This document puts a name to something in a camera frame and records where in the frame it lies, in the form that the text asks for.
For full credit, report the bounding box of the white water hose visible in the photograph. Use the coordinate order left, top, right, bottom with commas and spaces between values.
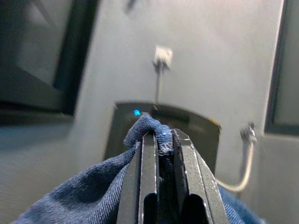
216, 140, 255, 193

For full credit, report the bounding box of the blue denim garment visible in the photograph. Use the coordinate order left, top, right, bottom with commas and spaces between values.
10, 115, 263, 224

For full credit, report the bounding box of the white wall socket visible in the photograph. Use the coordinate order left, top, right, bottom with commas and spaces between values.
152, 45, 174, 70

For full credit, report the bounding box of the dark framed window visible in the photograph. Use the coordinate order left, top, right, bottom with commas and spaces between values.
263, 0, 299, 135
0, 0, 99, 116

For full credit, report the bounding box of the metal water tap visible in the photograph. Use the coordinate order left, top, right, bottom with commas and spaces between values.
240, 122, 257, 143

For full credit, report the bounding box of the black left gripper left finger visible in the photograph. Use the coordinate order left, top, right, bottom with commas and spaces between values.
116, 134, 160, 224

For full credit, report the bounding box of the grey washing machine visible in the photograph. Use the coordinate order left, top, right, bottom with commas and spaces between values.
102, 100, 222, 182

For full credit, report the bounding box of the grey power cord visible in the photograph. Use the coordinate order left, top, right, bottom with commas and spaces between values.
155, 66, 163, 103

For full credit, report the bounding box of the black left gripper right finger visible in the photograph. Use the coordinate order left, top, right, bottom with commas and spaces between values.
171, 128, 231, 224

